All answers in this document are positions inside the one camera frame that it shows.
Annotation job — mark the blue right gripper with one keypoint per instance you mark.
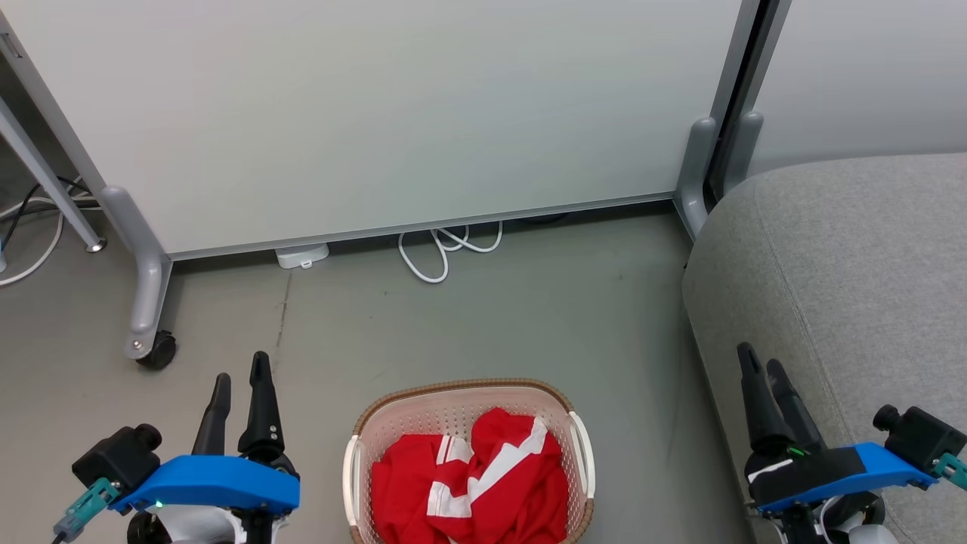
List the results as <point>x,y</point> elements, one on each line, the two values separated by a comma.
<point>823,472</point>

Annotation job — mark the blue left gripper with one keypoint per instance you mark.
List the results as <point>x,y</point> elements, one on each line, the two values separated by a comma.
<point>211,483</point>

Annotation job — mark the red white-trimmed shorts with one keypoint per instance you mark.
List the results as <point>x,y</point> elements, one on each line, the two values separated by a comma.
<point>514,483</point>

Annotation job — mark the grey fabric sofa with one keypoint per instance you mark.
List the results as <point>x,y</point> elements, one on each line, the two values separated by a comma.
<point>846,287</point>

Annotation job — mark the black caster wheel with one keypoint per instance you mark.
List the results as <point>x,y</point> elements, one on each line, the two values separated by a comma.
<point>159,351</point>

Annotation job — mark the grey partition leg with caster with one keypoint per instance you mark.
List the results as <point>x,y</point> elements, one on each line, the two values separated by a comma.
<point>147,279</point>

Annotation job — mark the white power adapter box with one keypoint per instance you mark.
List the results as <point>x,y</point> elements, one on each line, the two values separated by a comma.
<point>301,255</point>

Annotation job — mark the white woven-rim laundry basket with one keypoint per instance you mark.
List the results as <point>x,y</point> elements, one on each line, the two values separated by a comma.
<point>446,412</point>

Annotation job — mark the grey metal table leg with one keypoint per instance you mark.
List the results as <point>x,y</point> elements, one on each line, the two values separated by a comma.
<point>45,177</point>

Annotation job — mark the large white partition panel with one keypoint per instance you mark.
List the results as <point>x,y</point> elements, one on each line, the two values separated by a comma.
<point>378,113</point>

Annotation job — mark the narrow white partition panel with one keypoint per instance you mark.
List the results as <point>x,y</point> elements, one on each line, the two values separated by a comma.
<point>861,75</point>

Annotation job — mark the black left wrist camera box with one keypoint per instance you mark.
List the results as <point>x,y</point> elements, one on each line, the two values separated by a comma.
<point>117,457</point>

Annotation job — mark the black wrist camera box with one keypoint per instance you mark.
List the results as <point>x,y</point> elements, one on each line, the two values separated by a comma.
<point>922,438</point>
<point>117,457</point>

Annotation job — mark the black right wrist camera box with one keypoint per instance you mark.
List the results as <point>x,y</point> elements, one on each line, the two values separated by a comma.
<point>922,438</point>

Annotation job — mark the teal left camera connector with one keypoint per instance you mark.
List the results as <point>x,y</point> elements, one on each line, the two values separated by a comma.
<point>84,506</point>

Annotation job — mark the teal camera connector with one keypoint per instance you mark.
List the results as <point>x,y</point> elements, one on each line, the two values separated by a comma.
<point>953,470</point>
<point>84,506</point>

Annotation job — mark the teal right camera connector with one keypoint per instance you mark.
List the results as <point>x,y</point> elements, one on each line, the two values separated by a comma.
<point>953,470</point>

